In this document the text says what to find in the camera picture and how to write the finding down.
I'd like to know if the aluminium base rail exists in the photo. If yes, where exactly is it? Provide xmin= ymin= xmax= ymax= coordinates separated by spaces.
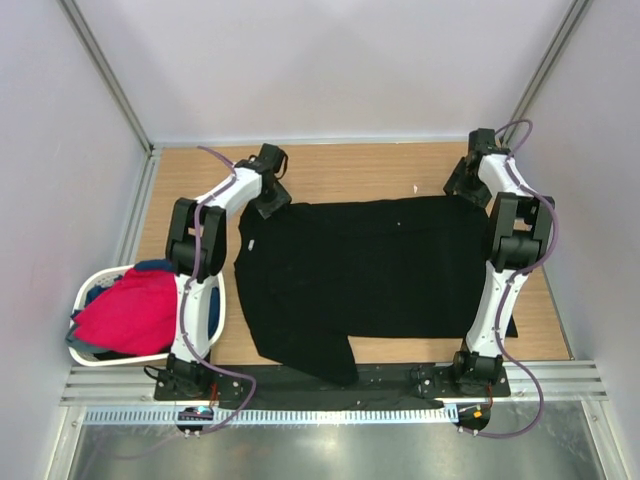
xmin=61 ymin=360 xmax=608 ymax=406

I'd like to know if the grey t shirt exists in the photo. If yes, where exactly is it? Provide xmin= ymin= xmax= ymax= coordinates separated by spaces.
xmin=65 ymin=330 xmax=100 ymax=354

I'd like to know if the blue t shirt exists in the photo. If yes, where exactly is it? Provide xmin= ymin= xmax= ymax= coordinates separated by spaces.
xmin=71 ymin=260 xmax=208 ymax=348

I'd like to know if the black t shirt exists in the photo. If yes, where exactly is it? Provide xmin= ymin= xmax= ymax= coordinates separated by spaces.
xmin=234 ymin=196 xmax=488 ymax=386

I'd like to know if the right aluminium frame post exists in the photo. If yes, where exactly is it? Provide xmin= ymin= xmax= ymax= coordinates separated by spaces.
xmin=510 ymin=0 xmax=592 ymax=121

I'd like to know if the left aluminium frame post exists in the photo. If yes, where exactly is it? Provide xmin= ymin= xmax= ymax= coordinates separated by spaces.
xmin=58 ymin=0 xmax=155 ymax=152

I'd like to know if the slotted grey cable duct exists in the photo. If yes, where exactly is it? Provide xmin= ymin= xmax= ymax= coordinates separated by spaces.
xmin=83 ymin=405 xmax=458 ymax=426

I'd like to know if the aluminium frame post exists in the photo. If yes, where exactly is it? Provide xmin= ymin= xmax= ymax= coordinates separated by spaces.
xmin=58 ymin=0 xmax=155 ymax=152
xmin=510 ymin=0 xmax=592 ymax=121

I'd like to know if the white perforated laundry basket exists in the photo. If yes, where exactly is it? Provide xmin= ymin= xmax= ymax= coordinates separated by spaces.
xmin=68 ymin=265 xmax=227 ymax=367

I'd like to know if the pink t shirt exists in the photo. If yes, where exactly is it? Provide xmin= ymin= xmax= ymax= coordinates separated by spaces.
xmin=72 ymin=268 xmax=177 ymax=356

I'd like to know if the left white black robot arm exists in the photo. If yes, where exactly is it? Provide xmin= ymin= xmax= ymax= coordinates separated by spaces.
xmin=154 ymin=143 xmax=291 ymax=401

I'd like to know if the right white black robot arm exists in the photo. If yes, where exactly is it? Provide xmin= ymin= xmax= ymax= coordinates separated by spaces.
xmin=444 ymin=128 xmax=557 ymax=396

